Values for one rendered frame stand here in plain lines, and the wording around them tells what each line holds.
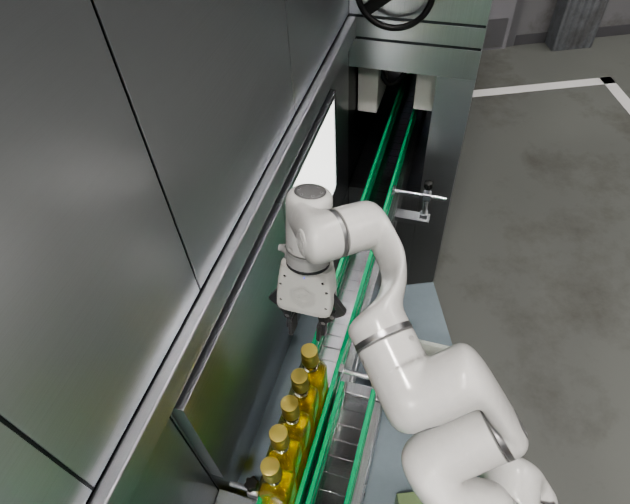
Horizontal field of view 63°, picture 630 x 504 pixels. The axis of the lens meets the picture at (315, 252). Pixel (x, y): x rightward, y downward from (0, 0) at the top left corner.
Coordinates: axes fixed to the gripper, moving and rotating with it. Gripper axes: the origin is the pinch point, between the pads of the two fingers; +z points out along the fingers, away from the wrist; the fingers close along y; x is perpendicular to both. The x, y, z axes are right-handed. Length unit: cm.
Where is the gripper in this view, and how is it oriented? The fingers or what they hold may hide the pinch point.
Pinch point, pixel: (306, 325)
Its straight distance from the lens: 97.4
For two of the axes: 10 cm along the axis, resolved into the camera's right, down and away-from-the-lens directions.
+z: -0.2, 8.1, 5.8
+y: 9.6, 1.9, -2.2
